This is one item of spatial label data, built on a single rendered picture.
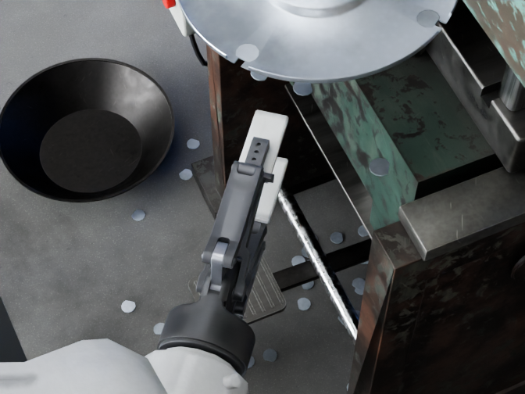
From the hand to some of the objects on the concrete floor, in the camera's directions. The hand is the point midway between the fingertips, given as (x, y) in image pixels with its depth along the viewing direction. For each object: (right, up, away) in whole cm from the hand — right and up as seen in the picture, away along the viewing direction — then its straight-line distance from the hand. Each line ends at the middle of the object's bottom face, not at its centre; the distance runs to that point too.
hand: (264, 162), depth 102 cm
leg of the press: (+54, -29, +74) cm, 96 cm away
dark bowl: (-30, +5, +96) cm, 101 cm away
